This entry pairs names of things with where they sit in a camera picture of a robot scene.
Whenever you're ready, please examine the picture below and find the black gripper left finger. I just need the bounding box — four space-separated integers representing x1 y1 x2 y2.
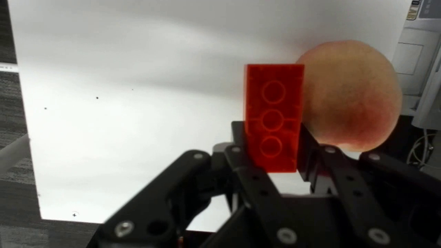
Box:
98 147 275 248

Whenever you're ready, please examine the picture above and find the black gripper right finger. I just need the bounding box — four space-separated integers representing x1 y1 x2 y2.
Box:
297 130 441 248

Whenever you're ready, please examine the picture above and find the red toy block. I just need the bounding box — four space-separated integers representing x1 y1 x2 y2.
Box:
245 64 304 173

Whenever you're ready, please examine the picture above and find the white cubby shelf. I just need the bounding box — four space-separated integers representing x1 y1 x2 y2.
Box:
7 0 410 224

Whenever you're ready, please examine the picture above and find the peach fruit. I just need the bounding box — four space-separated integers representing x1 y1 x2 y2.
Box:
297 40 402 153

